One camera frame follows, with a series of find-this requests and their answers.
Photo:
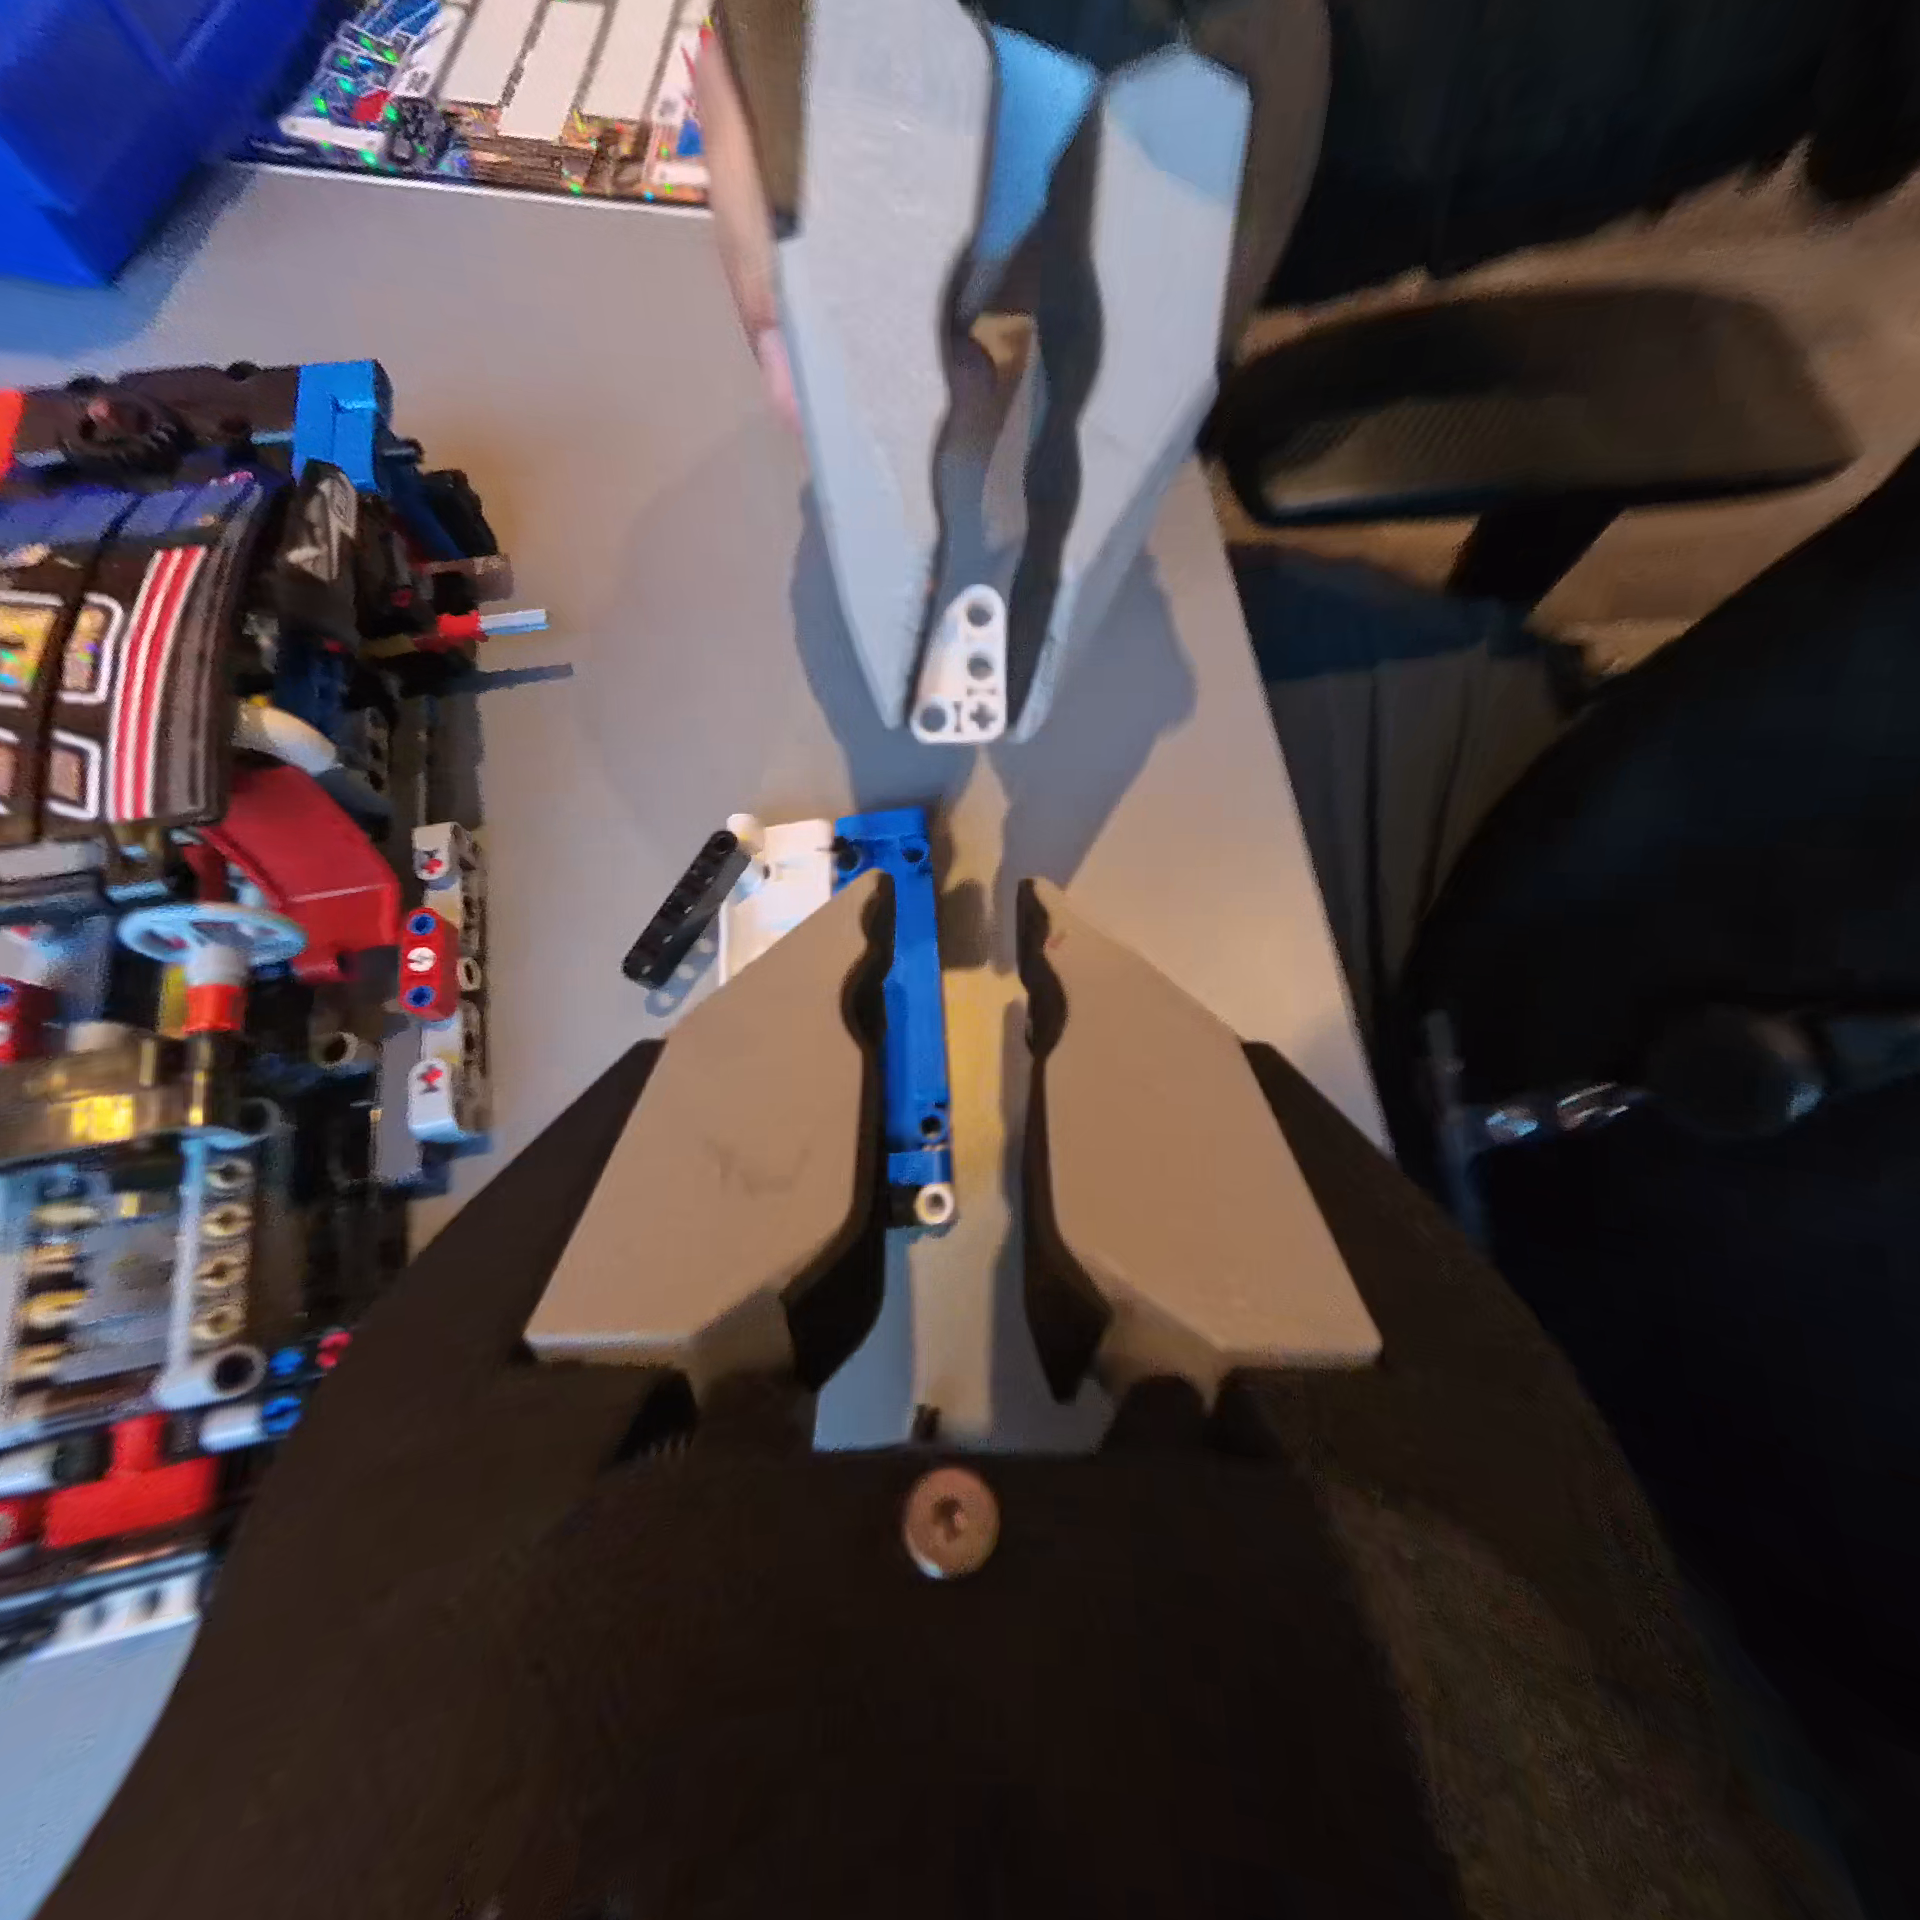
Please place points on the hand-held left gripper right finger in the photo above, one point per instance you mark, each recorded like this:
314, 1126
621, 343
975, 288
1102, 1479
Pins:
1201, 1201

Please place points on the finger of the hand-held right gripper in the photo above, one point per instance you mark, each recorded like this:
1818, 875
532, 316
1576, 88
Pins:
870, 300
1154, 300

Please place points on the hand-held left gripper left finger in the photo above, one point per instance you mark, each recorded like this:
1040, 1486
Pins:
704, 1185

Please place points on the white and blue brick assembly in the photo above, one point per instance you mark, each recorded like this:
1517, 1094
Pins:
908, 991

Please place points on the small white curved brick piece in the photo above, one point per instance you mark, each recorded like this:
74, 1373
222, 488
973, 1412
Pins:
969, 674

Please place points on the grey desk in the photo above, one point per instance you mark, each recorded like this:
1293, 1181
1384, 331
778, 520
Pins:
644, 524

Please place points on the black holed brick beam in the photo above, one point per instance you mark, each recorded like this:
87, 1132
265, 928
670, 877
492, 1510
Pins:
691, 908

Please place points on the black mesh office chair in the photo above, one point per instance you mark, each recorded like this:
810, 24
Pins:
1501, 405

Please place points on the shiny sticker sheet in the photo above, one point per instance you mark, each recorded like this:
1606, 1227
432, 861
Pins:
525, 75

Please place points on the person's dark clothing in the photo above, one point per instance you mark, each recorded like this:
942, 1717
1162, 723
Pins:
1650, 1351

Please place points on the multicoloured brick vehicle model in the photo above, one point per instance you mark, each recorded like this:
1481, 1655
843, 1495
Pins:
301, 871

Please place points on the black badge reel with clip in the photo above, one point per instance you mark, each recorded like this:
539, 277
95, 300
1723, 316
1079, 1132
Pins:
1724, 1073

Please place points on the blue storage bin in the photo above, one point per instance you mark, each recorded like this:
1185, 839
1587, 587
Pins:
120, 121

